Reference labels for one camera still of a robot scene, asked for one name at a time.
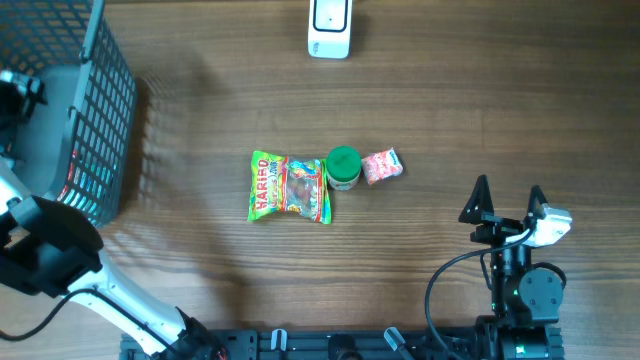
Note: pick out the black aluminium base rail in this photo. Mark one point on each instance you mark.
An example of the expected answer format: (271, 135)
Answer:
(350, 345)

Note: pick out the green Haribo candy bag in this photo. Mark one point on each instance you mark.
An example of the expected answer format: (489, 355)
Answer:
(289, 184)

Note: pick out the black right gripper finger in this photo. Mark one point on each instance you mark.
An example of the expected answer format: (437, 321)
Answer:
(479, 208)
(536, 203)

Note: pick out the green lid jar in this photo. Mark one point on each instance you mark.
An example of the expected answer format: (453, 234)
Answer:
(343, 165)

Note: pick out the small pink snack packet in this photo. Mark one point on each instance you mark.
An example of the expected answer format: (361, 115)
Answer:
(381, 165)

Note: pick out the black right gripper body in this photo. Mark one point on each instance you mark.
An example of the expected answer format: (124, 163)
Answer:
(498, 230)

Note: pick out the dark grey plastic basket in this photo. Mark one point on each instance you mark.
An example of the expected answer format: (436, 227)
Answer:
(74, 148)

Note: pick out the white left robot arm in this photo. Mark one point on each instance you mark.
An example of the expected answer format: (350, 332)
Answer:
(51, 247)

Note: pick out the white barcode scanner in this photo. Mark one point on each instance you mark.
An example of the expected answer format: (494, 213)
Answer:
(329, 28)

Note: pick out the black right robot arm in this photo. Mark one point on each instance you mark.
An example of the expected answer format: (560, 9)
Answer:
(525, 295)

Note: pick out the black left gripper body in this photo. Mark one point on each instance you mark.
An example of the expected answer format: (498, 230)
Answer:
(16, 103)

